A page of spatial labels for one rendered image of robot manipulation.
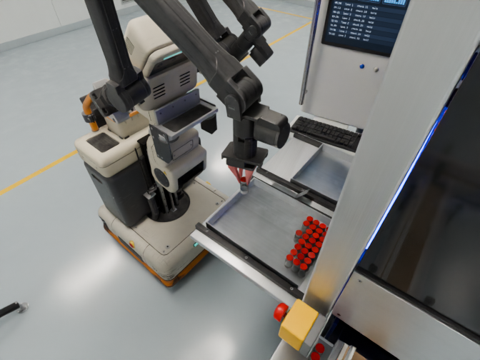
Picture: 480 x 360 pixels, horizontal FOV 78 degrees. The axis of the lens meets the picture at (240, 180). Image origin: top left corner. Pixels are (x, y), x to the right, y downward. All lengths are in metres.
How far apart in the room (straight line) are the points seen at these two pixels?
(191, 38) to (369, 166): 0.40
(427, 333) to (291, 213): 0.55
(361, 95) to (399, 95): 1.19
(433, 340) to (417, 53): 0.46
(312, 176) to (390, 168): 0.79
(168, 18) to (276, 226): 0.67
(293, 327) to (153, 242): 1.18
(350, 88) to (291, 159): 0.50
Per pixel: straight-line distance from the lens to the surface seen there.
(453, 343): 0.62
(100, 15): 0.83
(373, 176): 0.41
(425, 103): 0.35
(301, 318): 0.70
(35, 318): 2.10
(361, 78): 1.51
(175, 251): 1.67
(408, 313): 0.60
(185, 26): 0.63
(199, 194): 1.90
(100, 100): 1.07
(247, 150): 0.68
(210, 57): 0.61
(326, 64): 1.52
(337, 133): 1.51
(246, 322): 1.77
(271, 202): 1.05
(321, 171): 1.20
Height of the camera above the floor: 1.68
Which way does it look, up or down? 45 degrees down
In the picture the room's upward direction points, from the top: straight up
